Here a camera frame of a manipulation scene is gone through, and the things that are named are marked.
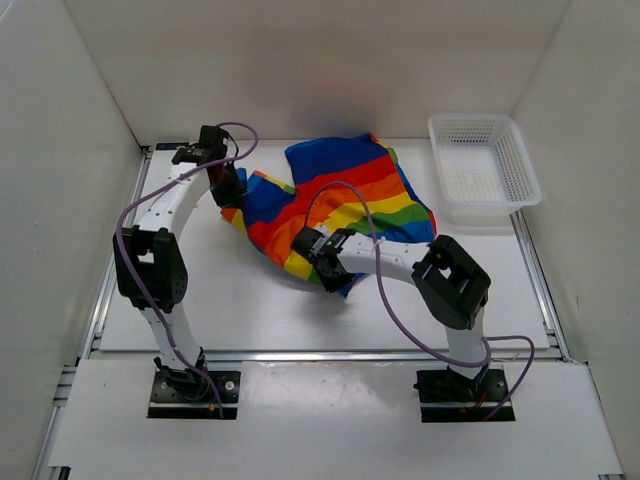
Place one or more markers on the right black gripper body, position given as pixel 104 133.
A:
pixel 332 282

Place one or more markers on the rainbow striped shorts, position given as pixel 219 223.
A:
pixel 354 183

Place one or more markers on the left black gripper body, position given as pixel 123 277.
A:
pixel 229 189

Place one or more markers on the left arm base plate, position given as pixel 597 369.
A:
pixel 166 402

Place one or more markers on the white plastic basket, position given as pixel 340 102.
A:
pixel 483 166

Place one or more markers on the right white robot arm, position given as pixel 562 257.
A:
pixel 452 285

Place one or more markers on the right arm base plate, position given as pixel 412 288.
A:
pixel 448 397

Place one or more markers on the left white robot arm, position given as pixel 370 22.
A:
pixel 150 269

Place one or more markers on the black corner label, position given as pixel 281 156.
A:
pixel 167 146

